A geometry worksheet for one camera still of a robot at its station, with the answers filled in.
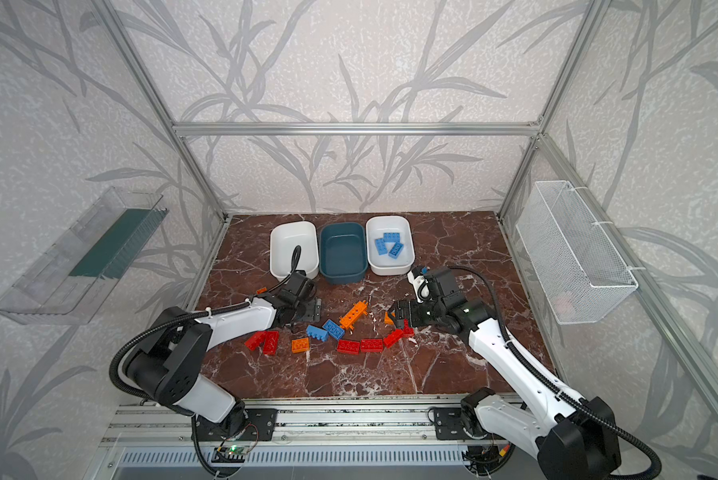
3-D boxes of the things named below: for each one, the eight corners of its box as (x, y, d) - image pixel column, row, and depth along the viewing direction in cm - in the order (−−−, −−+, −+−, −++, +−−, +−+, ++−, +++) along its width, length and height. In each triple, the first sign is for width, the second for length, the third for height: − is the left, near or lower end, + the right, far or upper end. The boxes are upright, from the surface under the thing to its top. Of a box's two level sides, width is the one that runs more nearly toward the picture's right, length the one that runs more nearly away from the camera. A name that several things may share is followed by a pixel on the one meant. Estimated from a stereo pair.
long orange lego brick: (336, 322, 93) (336, 320, 92) (361, 300, 99) (361, 297, 97) (347, 333, 91) (346, 330, 90) (372, 309, 96) (372, 306, 95)
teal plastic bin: (316, 285, 102) (313, 276, 98) (324, 233, 118) (322, 222, 113) (367, 286, 103) (367, 276, 98) (369, 233, 118) (368, 222, 113)
